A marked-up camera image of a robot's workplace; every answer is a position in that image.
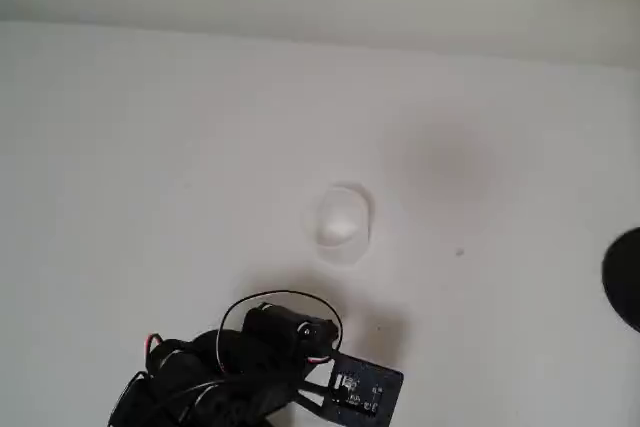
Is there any black camera circuit board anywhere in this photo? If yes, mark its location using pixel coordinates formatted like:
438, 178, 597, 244
294, 349, 405, 422

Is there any black round object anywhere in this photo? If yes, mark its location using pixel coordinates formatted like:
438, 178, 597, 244
600, 227, 640, 334

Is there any thin black cable loop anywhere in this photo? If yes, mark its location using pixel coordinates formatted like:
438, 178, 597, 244
218, 289, 346, 376

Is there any small translucent plastic cup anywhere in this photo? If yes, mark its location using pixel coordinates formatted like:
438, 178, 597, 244
302, 181, 377, 268

